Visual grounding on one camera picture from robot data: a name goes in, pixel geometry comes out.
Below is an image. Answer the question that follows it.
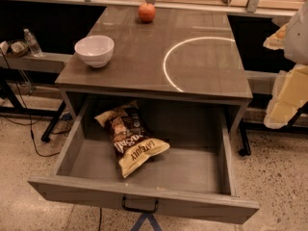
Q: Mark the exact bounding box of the brown chip bag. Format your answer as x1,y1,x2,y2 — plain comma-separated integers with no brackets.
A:
95,101,170,178

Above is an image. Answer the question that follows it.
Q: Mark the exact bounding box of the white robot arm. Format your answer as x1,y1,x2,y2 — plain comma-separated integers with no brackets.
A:
263,1,308,129

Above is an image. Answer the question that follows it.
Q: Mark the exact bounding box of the grey counter cabinet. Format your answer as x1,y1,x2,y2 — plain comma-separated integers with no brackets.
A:
56,6,252,132

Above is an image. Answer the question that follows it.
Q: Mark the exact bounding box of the grey open drawer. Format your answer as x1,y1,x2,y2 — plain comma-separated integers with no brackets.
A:
29,96,259,224

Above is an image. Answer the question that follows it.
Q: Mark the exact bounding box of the white bowl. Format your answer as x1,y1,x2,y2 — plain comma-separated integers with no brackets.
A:
74,36,115,67

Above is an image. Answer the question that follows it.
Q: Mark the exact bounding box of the red apple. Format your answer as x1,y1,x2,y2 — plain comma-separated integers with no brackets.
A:
138,3,156,23

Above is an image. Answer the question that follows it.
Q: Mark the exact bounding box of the black table leg left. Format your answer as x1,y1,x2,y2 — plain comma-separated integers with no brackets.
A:
41,101,65,142

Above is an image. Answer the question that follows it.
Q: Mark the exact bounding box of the black table leg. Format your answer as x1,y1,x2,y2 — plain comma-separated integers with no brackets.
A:
239,121,251,156
41,101,65,142

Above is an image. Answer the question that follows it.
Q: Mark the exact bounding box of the black table leg right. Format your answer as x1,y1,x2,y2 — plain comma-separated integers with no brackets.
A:
239,121,251,156

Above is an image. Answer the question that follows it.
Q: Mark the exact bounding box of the grey right side bench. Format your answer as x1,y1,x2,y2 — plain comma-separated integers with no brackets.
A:
245,70,277,94

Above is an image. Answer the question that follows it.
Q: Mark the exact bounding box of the grey bench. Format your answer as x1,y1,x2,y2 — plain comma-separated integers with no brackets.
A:
245,70,277,94
0,52,71,73

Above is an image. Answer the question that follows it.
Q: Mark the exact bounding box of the grey left side bench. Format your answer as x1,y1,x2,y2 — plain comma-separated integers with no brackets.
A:
0,52,71,73

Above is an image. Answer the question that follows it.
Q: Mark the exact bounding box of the clear plastic water bottle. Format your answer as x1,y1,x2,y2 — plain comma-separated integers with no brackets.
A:
24,28,42,57

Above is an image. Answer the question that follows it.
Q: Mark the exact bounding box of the small bowl with items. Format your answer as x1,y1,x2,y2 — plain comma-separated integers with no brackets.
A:
0,40,28,58

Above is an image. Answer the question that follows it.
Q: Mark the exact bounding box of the black drawer handle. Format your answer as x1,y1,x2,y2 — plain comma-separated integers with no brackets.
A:
121,196,160,214

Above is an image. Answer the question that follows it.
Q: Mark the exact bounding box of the black floor cable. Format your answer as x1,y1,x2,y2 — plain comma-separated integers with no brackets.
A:
0,48,72,158

